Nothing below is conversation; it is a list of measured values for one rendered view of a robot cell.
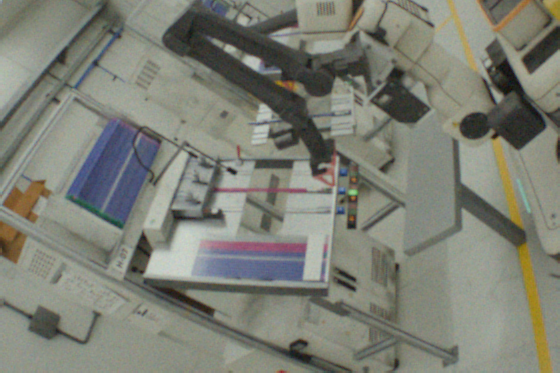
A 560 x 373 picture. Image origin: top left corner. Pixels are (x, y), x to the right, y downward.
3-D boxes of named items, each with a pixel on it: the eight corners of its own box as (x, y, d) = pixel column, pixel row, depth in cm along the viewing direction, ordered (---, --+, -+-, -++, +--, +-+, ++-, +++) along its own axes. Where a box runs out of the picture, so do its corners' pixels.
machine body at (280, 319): (403, 254, 265) (313, 202, 246) (403, 372, 214) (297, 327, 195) (328, 300, 305) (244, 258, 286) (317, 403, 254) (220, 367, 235)
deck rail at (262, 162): (339, 165, 227) (339, 155, 223) (339, 168, 226) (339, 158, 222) (191, 166, 241) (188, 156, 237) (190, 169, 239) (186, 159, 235)
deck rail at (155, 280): (329, 292, 178) (328, 283, 174) (328, 297, 176) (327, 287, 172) (148, 281, 191) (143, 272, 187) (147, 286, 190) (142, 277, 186)
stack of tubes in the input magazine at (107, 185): (161, 143, 228) (112, 114, 220) (124, 226, 191) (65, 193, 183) (151, 158, 236) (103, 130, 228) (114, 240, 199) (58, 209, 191)
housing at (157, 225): (198, 170, 239) (191, 148, 230) (169, 251, 204) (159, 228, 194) (182, 170, 241) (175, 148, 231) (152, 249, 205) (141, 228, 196)
